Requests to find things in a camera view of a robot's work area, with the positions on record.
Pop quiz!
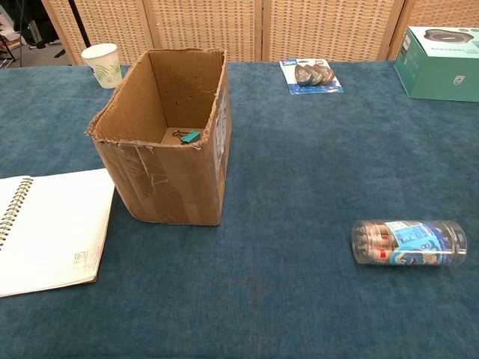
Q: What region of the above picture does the blue felt table mat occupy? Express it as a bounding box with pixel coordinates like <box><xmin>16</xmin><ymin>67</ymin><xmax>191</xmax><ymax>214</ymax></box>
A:
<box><xmin>0</xmin><ymin>61</ymin><xmax>479</xmax><ymax>359</ymax></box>

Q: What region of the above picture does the woven wooden folding screen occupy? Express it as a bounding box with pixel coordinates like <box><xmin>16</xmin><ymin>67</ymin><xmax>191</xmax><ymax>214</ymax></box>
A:
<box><xmin>40</xmin><ymin>0</ymin><xmax>479</xmax><ymax>67</ymax></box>

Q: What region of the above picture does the clear plastic jar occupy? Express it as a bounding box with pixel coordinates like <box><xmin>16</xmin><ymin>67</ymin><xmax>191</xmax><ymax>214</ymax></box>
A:
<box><xmin>350</xmin><ymin>218</ymin><xmax>469</xmax><ymax>268</ymax></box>

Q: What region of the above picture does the teal binder clip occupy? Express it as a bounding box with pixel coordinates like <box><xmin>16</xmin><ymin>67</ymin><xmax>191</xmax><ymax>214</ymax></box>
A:
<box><xmin>171</xmin><ymin>129</ymin><xmax>203</xmax><ymax>146</ymax></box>

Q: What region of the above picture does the black tripod stand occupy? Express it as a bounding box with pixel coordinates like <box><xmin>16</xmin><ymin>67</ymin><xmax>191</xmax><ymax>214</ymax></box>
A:
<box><xmin>68</xmin><ymin>0</ymin><xmax>91</xmax><ymax>49</ymax></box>

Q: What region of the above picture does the blue correction tape blister pack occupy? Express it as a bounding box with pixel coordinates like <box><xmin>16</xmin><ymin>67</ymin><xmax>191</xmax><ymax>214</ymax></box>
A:
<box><xmin>278</xmin><ymin>58</ymin><xmax>345</xmax><ymax>96</ymax></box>

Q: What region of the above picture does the white paper cup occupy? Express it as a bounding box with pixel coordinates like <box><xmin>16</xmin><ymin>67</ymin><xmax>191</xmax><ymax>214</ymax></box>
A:
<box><xmin>80</xmin><ymin>43</ymin><xmax>123</xmax><ymax>90</ymax></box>

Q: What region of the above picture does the open brown cardboard box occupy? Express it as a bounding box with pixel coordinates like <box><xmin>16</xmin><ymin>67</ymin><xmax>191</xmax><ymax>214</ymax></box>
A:
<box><xmin>85</xmin><ymin>47</ymin><xmax>234</xmax><ymax>228</ymax></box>

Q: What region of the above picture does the open white spiral notebook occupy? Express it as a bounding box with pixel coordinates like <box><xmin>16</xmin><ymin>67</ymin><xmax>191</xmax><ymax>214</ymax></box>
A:
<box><xmin>0</xmin><ymin>168</ymin><xmax>116</xmax><ymax>299</ymax></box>

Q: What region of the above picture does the teal product box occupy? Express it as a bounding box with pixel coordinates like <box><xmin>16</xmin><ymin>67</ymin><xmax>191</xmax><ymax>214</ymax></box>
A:
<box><xmin>393</xmin><ymin>25</ymin><xmax>479</xmax><ymax>103</ymax></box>

